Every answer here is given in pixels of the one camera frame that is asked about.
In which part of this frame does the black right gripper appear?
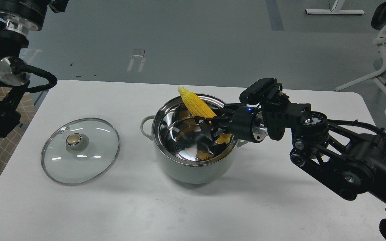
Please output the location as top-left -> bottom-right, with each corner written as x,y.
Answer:
194,105 -> 267,143

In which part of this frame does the white desk leg base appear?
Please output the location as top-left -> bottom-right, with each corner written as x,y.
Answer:
305,0 -> 365,15

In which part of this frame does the glass pot lid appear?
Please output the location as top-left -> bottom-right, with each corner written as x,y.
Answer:
41,117 -> 121,186

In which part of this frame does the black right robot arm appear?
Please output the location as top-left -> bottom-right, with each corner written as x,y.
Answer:
195,87 -> 386,240

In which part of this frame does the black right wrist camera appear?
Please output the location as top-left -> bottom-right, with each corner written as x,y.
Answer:
239,78 -> 278,105

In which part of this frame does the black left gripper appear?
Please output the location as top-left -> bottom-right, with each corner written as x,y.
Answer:
0,0 -> 51,31

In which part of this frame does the grey-green cooking pot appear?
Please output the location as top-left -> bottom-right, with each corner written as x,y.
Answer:
140,96 -> 247,184

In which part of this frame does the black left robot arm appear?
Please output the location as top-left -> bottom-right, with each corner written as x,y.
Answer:
0,0 -> 68,139

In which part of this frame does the yellow corn cob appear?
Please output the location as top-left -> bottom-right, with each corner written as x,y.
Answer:
178,86 -> 232,145

